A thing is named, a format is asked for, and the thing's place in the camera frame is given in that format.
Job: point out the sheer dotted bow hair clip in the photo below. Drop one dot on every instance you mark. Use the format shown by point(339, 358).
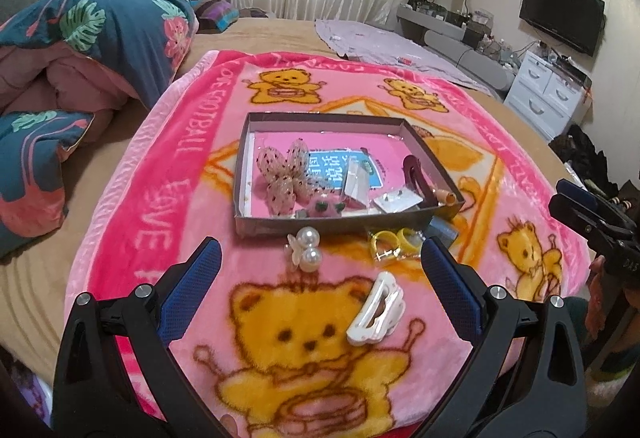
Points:
point(290, 178)

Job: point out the blue floral quilt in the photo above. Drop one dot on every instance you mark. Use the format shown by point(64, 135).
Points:
point(75, 68)

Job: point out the white drawer cabinet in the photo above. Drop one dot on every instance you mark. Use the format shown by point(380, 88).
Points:
point(545, 93)

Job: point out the brown cardboard box tray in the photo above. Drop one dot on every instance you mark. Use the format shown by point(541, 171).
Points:
point(280, 224)

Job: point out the clutter of electronics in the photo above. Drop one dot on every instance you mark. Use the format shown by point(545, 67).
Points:
point(465, 20)

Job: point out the white claw hair clip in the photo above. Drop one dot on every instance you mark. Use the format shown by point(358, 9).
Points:
point(360, 333)

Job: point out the dark clothes pile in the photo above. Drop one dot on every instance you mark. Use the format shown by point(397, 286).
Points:
point(585, 158)

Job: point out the maroon oval hair clip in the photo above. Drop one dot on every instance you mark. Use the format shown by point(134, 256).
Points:
point(411, 168)

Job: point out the lavender cloth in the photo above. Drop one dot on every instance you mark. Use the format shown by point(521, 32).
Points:
point(385, 48)

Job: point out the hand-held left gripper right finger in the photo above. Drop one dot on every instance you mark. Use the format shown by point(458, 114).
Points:
point(452, 290)

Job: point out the pink bear print blanket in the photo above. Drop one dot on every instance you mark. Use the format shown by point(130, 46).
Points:
point(175, 198)

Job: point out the purple striped pillow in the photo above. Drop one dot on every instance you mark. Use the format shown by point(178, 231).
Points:
point(215, 13)

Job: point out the black wall television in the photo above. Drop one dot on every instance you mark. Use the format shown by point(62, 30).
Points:
point(562, 15)

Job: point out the pearl hair clip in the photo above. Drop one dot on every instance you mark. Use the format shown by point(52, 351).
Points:
point(312, 258)

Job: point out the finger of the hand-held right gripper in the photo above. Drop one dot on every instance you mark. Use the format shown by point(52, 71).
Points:
point(575, 192)
point(575, 218)

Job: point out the pink book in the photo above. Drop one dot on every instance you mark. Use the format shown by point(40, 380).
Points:
point(325, 140)

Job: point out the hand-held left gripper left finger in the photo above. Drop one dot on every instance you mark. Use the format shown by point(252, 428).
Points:
point(192, 288)

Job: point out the pink fuzzy hair clip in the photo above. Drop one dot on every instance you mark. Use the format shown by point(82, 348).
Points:
point(325, 208)

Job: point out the tan hair accessory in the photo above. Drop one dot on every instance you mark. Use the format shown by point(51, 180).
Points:
point(445, 197)

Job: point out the white earring card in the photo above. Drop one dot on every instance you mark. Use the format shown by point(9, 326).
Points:
point(395, 203)

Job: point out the clear plastic packet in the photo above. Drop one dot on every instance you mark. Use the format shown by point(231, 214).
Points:
point(357, 178)

